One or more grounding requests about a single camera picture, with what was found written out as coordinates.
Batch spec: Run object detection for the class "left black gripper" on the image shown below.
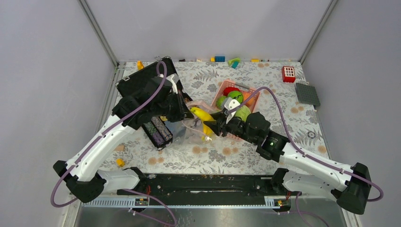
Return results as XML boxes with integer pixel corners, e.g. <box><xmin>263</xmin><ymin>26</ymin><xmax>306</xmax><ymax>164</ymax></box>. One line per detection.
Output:
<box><xmin>154</xmin><ymin>90</ymin><xmax>195</xmax><ymax>122</ymax></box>

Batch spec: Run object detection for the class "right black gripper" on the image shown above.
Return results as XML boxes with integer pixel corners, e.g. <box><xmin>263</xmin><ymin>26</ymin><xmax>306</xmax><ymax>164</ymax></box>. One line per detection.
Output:
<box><xmin>204</xmin><ymin>109</ymin><xmax>259</xmax><ymax>145</ymax></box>

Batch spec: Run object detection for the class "yellow toy banana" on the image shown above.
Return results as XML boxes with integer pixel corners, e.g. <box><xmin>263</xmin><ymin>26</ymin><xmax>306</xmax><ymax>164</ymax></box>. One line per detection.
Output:
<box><xmin>190</xmin><ymin>107</ymin><xmax>215</xmax><ymax>141</ymax></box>

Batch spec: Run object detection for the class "clear zip top bag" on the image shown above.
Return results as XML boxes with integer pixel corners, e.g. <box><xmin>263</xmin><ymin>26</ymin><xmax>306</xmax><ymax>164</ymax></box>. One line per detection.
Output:
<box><xmin>173</xmin><ymin>100</ymin><xmax>217</xmax><ymax>145</ymax></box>

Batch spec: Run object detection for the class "green striped toy watermelon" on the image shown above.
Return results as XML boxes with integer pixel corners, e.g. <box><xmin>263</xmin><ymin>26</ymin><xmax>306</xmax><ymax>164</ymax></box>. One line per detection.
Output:
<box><xmin>228</xmin><ymin>91</ymin><xmax>244</xmax><ymax>104</ymax></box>

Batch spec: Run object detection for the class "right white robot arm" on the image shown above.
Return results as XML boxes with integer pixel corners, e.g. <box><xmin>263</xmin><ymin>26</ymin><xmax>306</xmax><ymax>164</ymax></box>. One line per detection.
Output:
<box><xmin>204</xmin><ymin>112</ymin><xmax>371</xmax><ymax>215</ymax></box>

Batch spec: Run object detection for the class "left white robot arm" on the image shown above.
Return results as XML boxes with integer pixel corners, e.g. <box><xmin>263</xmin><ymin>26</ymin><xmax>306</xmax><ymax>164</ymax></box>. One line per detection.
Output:
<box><xmin>53</xmin><ymin>74</ymin><xmax>193</xmax><ymax>202</ymax></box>

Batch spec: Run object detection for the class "black poker chip case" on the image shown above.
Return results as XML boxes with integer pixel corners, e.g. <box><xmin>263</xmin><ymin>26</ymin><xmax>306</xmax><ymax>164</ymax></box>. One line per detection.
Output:
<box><xmin>112</xmin><ymin>57</ymin><xmax>194</xmax><ymax>150</ymax></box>

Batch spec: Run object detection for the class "light green toy cabbage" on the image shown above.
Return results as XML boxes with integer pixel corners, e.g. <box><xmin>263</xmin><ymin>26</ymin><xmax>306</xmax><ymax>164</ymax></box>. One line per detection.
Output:
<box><xmin>234</xmin><ymin>105</ymin><xmax>252</xmax><ymax>122</ymax></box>

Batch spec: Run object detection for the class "red toy pepper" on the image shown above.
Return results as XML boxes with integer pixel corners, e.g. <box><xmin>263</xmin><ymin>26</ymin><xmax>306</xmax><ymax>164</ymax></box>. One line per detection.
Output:
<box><xmin>223</xmin><ymin>87</ymin><xmax>240</xmax><ymax>96</ymax></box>

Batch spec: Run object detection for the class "orange toy peach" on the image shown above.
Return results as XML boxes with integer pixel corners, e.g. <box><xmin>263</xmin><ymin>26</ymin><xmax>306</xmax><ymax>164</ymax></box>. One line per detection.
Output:
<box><xmin>243</xmin><ymin>92</ymin><xmax>256</xmax><ymax>109</ymax></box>

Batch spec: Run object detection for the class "pink plastic basket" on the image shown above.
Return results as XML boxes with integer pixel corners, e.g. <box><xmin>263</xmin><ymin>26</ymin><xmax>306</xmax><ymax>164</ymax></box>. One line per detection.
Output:
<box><xmin>210</xmin><ymin>79</ymin><xmax>261</xmax><ymax>141</ymax></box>

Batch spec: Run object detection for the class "blue toy brick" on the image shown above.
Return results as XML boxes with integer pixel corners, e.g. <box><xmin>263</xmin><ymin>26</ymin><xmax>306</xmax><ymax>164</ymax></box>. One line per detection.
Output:
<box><xmin>214</xmin><ymin>56</ymin><xmax>226</xmax><ymax>62</ymax></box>

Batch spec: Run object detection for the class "yellow toy brick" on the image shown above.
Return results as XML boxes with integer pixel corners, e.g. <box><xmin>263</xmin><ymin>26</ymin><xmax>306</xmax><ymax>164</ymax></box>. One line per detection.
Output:
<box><xmin>137</xmin><ymin>61</ymin><xmax>145</xmax><ymax>70</ymax></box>

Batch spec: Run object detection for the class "green teal toy block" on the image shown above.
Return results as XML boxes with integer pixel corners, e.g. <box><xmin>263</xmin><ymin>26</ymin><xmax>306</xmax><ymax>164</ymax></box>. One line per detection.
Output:
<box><xmin>227</xmin><ymin>57</ymin><xmax>241</xmax><ymax>69</ymax></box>

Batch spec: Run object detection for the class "tan toy piece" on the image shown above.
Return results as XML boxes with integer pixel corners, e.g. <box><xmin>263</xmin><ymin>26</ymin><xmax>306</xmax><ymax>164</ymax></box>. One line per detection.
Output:
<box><xmin>114</xmin><ymin>145</ymin><xmax>125</xmax><ymax>152</ymax></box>

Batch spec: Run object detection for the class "floral tablecloth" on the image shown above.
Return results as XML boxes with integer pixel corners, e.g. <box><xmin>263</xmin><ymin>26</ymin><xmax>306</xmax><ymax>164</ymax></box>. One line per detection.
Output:
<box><xmin>101</xmin><ymin>62</ymin><xmax>328</xmax><ymax>175</ymax></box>

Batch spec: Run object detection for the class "small yellow brick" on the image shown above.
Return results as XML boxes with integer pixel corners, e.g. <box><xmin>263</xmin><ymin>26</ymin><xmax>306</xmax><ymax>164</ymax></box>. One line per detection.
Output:
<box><xmin>116</xmin><ymin>158</ymin><xmax>125</xmax><ymax>167</ymax></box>

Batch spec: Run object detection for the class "red toy window block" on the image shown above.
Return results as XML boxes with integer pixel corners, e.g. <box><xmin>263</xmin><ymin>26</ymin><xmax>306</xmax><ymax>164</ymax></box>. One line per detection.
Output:
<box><xmin>281</xmin><ymin>66</ymin><xmax>296</xmax><ymax>83</ymax></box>

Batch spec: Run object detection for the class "grey building baseplate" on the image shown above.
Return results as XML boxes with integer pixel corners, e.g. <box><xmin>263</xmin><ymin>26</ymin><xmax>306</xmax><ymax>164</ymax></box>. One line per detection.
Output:
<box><xmin>295</xmin><ymin>83</ymin><xmax>321</xmax><ymax>107</ymax></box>

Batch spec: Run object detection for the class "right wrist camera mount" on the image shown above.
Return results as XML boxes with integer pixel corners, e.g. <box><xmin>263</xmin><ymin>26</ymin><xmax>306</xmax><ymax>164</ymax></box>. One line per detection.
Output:
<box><xmin>223</xmin><ymin>97</ymin><xmax>240</xmax><ymax>123</ymax></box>

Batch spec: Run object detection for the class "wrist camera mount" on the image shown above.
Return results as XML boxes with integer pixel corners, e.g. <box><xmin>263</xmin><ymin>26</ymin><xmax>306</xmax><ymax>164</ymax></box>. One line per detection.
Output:
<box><xmin>223</xmin><ymin>97</ymin><xmax>240</xmax><ymax>123</ymax></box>
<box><xmin>166</xmin><ymin>73</ymin><xmax>180</xmax><ymax>94</ymax></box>

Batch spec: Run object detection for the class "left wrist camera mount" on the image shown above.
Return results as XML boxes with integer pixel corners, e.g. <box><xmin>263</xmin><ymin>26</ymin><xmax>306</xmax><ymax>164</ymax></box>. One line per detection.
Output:
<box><xmin>166</xmin><ymin>73</ymin><xmax>180</xmax><ymax>94</ymax></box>

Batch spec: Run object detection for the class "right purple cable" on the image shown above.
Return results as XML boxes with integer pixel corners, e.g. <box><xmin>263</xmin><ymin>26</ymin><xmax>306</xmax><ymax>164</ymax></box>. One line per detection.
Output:
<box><xmin>227</xmin><ymin>87</ymin><xmax>384</xmax><ymax>202</ymax></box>

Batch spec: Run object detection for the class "purple cable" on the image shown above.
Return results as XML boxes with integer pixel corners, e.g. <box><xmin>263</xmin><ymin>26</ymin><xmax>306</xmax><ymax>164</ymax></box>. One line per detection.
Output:
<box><xmin>51</xmin><ymin>61</ymin><xmax>168</xmax><ymax>209</ymax></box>
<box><xmin>227</xmin><ymin>87</ymin><xmax>384</xmax><ymax>202</ymax></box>

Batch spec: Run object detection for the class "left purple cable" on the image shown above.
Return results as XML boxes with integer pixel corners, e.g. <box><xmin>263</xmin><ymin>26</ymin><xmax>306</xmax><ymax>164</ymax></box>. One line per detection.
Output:
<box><xmin>51</xmin><ymin>61</ymin><xmax>168</xmax><ymax>209</ymax></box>

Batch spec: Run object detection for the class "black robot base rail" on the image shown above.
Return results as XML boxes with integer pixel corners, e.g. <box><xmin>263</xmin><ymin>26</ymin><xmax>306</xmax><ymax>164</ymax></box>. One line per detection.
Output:
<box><xmin>86</xmin><ymin>168</ymin><xmax>303</xmax><ymax>207</ymax></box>

